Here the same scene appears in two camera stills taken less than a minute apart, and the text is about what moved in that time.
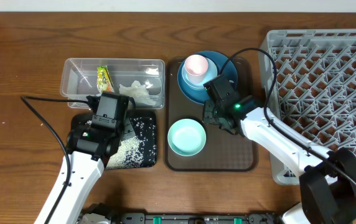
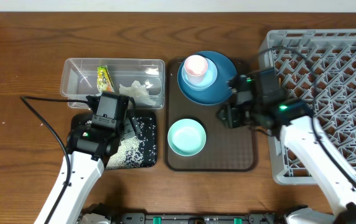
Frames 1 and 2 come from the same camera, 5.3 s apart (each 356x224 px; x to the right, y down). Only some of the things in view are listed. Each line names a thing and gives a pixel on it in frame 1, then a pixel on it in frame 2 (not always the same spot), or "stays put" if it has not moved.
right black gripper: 211,104 to 234,117
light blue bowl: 211,74 stays put
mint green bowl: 187,137 stays put
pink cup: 195,66 stays put
